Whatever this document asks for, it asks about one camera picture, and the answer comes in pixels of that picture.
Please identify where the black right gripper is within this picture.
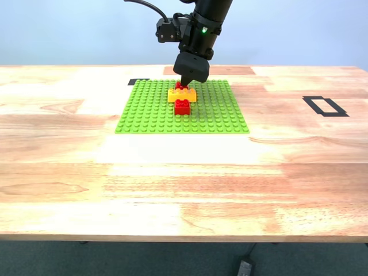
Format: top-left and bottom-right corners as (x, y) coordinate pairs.
(172, 51), (210, 90)

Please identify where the black floor cable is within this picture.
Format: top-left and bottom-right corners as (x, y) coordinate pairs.
(244, 243), (258, 262)

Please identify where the black tape rectangle outline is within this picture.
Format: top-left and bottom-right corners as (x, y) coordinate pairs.
(302, 95), (350, 118)

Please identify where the green studded baseplate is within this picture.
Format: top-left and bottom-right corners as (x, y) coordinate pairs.
(114, 79), (250, 135)

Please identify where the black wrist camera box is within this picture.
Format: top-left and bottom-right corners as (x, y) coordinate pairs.
(155, 13), (190, 44)

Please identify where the black camera cable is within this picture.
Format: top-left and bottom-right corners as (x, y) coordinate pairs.
(123, 0), (171, 22)

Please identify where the yellow long brick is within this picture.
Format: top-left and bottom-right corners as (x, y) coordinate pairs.
(167, 87), (198, 104)

